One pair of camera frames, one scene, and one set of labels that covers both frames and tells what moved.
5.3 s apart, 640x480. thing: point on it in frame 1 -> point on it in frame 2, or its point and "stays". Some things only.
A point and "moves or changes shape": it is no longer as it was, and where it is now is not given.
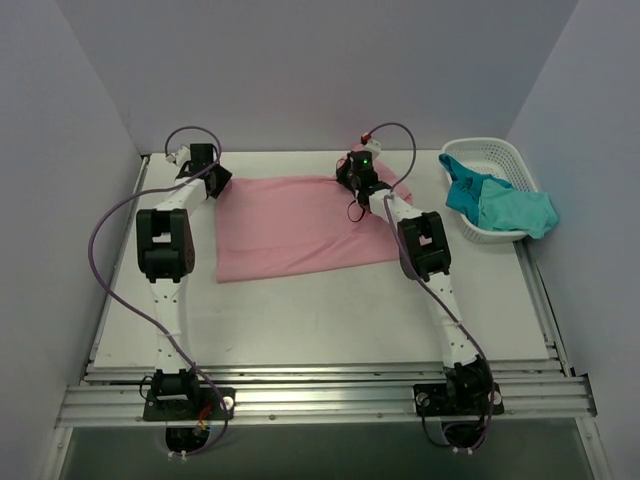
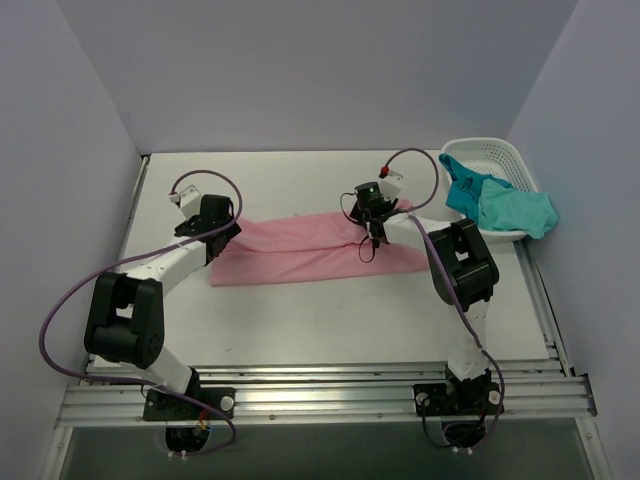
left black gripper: [222, 178] -> [226, 240]
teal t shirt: [494, 204] stays
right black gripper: [347, 176] -> [364, 216]
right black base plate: [435, 399] stays
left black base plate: [209, 406] stays
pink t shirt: [270, 228] moves or changes shape
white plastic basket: [495, 157] stays
